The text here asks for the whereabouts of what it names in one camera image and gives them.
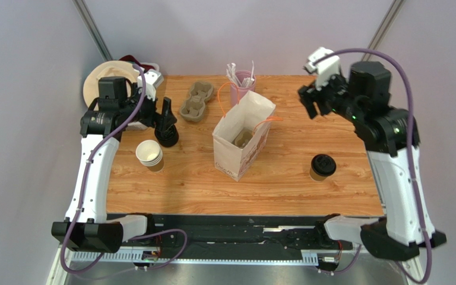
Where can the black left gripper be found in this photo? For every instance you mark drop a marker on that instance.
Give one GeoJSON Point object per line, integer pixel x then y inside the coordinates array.
{"type": "Point", "coordinates": [153, 116]}

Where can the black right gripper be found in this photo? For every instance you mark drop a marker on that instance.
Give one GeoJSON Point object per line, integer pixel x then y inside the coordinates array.
{"type": "Point", "coordinates": [319, 94]}

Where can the black plastic cup lid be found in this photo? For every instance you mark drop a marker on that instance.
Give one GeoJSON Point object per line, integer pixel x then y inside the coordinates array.
{"type": "Point", "coordinates": [323, 165]}

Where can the white paper takeout bag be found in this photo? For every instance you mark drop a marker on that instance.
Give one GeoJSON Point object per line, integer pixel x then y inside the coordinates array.
{"type": "Point", "coordinates": [253, 111]}

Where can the brown paper cup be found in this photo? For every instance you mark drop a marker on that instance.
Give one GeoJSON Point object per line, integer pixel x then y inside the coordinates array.
{"type": "Point", "coordinates": [314, 175]}

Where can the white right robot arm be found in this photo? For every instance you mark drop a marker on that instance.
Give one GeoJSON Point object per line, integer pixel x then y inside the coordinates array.
{"type": "Point", "coordinates": [392, 148]}

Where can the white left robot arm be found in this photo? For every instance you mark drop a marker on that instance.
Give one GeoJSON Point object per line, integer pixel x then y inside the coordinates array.
{"type": "Point", "coordinates": [120, 102]}

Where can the stack of black lids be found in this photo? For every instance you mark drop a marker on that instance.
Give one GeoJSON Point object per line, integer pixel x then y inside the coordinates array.
{"type": "Point", "coordinates": [167, 138]}

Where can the white plastic basket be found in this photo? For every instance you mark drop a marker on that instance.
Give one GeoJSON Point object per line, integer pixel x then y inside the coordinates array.
{"type": "Point", "coordinates": [154, 77]}

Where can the stack of brown paper cups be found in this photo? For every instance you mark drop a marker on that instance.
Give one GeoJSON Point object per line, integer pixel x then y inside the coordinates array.
{"type": "Point", "coordinates": [150, 154]}

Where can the dark red cloth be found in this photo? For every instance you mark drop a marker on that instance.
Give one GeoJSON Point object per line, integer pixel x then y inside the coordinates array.
{"type": "Point", "coordinates": [133, 60]}

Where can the beige bucket hat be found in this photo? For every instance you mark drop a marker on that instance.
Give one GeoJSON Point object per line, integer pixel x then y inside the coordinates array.
{"type": "Point", "coordinates": [107, 69]}

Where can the pink straw holder cup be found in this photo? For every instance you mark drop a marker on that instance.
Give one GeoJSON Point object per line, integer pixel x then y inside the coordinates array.
{"type": "Point", "coordinates": [237, 93]}

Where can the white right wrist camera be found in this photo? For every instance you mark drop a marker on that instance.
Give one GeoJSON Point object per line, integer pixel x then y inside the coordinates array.
{"type": "Point", "coordinates": [324, 69]}

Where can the aluminium frame post left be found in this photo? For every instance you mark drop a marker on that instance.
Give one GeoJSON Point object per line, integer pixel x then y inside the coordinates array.
{"type": "Point", "coordinates": [92, 28]}

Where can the aluminium frame post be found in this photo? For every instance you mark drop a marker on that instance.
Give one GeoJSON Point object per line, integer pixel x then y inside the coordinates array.
{"type": "Point", "coordinates": [92, 28]}
{"type": "Point", "coordinates": [386, 23]}

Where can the aluminium frame post right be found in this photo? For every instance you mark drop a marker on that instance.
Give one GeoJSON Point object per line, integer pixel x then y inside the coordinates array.
{"type": "Point", "coordinates": [386, 23]}

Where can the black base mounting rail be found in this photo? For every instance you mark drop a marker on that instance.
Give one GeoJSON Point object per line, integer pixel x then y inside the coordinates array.
{"type": "Point", "coordinates": [263, 238]}

